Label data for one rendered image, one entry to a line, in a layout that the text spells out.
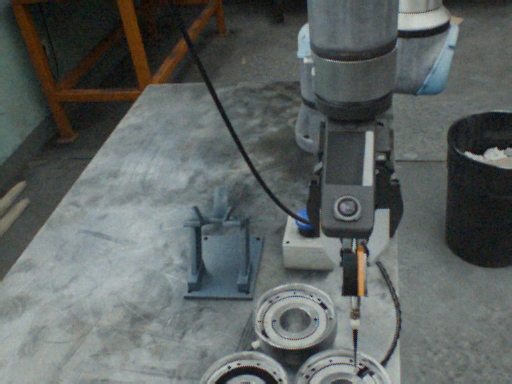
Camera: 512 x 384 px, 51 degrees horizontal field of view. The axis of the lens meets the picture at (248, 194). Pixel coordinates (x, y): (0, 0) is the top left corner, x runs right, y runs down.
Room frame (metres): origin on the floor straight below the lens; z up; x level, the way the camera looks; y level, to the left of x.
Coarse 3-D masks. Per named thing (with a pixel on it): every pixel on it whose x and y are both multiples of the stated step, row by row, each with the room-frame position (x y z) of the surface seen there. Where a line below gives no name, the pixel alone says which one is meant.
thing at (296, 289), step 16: (272, 288) 0.49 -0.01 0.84; (288, 288) 0.50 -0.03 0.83; (304, 288) 0.49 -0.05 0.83; (320, 288) 0.48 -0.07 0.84; (256, 304) 0.47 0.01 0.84; (272, 304) 0.48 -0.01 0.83; (288, 304) 0.47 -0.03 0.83; (304, 304) 0.47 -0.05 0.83; (320, 304) 0.47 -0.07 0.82; (256, 320) 0.45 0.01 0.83; (272, 320) 0.45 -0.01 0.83; (288, 320) 0.47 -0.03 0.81; (304, 320) 0.46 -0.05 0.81; (336, 320) 0.43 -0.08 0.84; (256, 336) 0.43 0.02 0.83; (288, 336) 0.42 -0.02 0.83; (304, 336) 0.42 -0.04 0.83; (336, 336) 0.42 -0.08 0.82; (272, 352) 0.41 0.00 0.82; (288, 352) 0.40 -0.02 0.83; (304, 352) 0.39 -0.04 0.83
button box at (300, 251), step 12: (288, 228) 0.60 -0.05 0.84; (300, 228) 0.59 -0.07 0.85; (288, 240) 0.58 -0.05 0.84; (300, 240) 0.57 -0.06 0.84; (312, 240) 0.57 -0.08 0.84; (288, 252) 0.57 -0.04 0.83; (300, 252) 0.56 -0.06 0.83; (312, 252) 0.56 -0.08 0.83; (324, 252) 0.55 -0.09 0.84; (288, 264) 0.57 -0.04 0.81; (300, 264) 0.56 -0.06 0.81; (312, 264) 0.56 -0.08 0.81; (324, 264) 0.55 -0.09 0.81
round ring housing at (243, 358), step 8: (240, 352) 0.40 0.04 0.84; (248, 352) 0.40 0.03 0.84; (224, 360) 0.40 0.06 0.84; (232, 360) 0.40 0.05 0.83; (240, 360) 0.40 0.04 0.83; (248, 360) 0.40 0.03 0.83; (256, 360) 0.40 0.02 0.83; (264, 360) 0.39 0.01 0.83; (272, 360) 0.38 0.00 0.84; (216, 368) 0.39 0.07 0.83; (224, 368) 0.39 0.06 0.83; (232, 368) 0.39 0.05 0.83; (264, 368) 0.38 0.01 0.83; (272, 368) 0.38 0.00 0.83; (280, 368) 0.37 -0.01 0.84; (208, 376) 0.38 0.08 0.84; (216, 376) 0.38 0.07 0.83; (240, 376) 0.38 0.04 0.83; (248, 376) 0.38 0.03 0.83; (280, 376) 0.37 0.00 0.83; (288, 376) 0.36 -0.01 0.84
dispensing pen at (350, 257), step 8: (352, 240) 0.44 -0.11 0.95; (344, 248) 0.45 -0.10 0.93; (352, 248) 0.44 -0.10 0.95; (344, 256) 0.42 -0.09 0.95; (352, 256) 0.42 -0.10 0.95; (344, 264) 0.42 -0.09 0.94; (352, 264) 0.41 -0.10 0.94; (344, 272) 0.41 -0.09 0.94; (352, 272) 0.41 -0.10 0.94; (344, 280) 0.41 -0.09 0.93; (352, 280) 0.40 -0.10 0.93; (344, 288) 0.40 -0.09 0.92; (352, 288) 0.40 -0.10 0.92; (344, 296) 0.40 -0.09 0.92; (352, 296) 0.39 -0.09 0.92; (360, 296) 0.40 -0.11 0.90; (352, 304) 0.40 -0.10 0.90; (360, 304) 0.40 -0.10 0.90; (352, 312) 0.40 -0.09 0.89; (352, 320) 0.39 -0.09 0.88; (352, 328) 0.39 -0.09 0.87
